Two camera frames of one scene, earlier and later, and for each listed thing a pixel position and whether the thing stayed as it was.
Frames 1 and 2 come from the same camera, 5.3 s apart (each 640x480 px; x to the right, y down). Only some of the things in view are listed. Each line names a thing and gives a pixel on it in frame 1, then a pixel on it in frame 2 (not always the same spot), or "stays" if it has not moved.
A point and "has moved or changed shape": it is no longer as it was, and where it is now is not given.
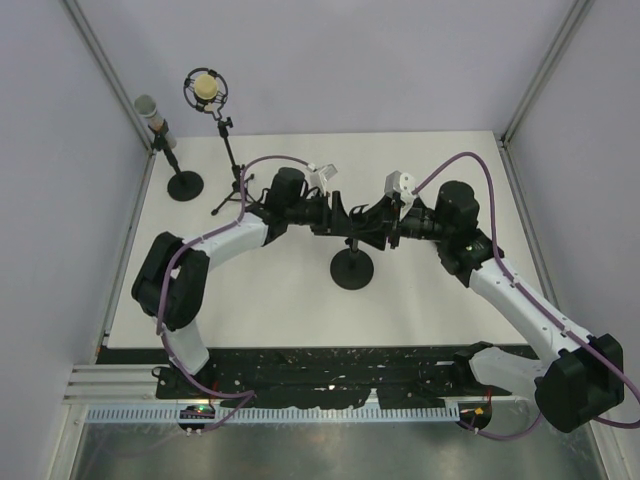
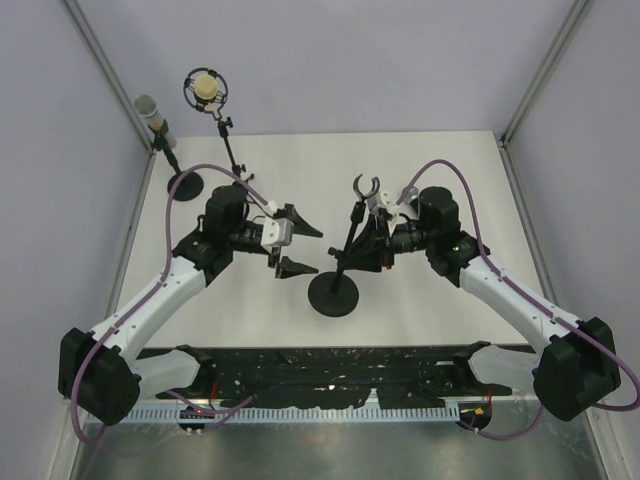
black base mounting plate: x=248 y=377 stays
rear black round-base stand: x=185 y=185 stays
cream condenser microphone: x=206 y=87 stays
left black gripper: x=327 y=217 to x=287 y=267
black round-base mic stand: x=351 y=268 has moved or changed shape
